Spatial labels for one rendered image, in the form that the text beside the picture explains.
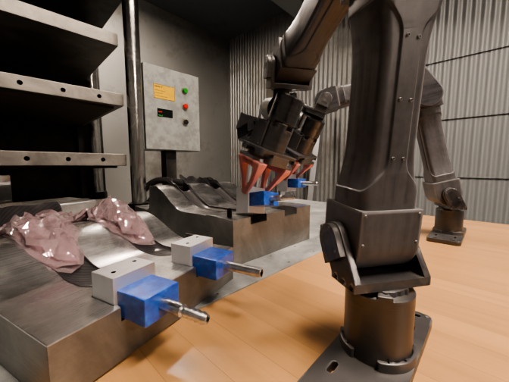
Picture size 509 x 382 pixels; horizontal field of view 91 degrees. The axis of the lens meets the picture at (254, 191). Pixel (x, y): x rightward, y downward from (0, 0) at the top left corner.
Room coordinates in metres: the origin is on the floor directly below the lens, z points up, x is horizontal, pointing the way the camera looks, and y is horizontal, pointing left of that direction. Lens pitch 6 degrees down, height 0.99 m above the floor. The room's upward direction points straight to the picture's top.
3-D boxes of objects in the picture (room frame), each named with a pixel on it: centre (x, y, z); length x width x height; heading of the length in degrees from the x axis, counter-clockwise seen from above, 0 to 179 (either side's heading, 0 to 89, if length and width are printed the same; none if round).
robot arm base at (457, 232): (0.67, -0.53, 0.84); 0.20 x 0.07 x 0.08; 137
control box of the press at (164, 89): (1.37, 0.47, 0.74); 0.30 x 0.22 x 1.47; 135
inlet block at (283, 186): (0.78, -0.14, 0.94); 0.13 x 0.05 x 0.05; 45
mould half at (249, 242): (0.72, 0.12, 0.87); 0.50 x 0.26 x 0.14; 45
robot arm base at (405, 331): (0.24, -0.12, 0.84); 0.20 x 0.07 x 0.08; 137
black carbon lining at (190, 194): (0.70, 0.12, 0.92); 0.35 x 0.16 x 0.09; 45
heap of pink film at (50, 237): (0.41, 0.31, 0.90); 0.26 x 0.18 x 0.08; 62
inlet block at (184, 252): (0.33, 0.05, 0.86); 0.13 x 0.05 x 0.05; 62
